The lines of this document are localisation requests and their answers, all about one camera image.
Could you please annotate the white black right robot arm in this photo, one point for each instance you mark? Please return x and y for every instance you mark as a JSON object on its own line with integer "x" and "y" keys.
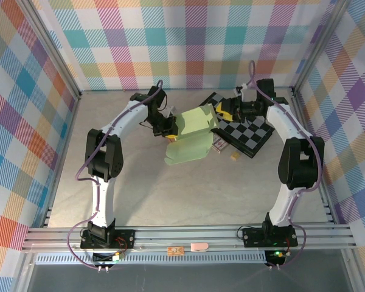
{"x": 284, "y": 207}

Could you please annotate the black grey folding chessboard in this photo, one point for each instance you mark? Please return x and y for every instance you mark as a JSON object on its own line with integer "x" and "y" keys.
{"x": 246, "y": 134}

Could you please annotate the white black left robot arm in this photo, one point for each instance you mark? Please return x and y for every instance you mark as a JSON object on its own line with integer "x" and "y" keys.
{"x": 103, "y": 197}

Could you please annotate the playing card pack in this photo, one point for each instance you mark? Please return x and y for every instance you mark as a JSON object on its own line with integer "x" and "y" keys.
{"x": 220, "y": 145}

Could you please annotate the long aluminium frame rail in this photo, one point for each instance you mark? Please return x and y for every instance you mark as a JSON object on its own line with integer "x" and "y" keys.
{"x": 170, "y": 235}

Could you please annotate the small yellow wooden block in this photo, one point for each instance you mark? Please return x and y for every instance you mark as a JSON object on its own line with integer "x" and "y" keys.
{"x": 235, "y": 156}

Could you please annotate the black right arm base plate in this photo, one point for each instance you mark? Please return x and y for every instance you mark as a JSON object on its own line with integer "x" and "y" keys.
{"x": 252, "y": 235}

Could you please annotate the small pink eraser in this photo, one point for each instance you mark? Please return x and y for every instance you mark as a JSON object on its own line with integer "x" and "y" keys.
{"x": 199, "y": 246}

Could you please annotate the black controller board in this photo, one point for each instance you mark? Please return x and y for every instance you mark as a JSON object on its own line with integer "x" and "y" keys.
{"x": 275, "y": 258}
{"x": 103, "y": 258}

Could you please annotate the aluminium corner post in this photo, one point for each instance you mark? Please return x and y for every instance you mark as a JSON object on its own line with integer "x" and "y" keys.
{"x": 318, "y": 45}
{"x": 52, "y": 48}

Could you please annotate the aluminium side rail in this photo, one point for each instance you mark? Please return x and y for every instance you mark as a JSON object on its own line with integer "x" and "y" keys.
{"x": 299, "y": 106}
{"x": 62, "y": 155}

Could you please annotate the small orange tag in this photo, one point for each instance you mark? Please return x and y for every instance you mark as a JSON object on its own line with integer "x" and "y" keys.
{"x": 175, "y": 251}

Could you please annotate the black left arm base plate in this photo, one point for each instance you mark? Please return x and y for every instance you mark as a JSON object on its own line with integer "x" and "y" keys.
{"x": 130, "y": 234}

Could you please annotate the green paper box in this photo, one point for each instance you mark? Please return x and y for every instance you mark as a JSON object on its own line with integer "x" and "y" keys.
{"x": 194, "y": 121}

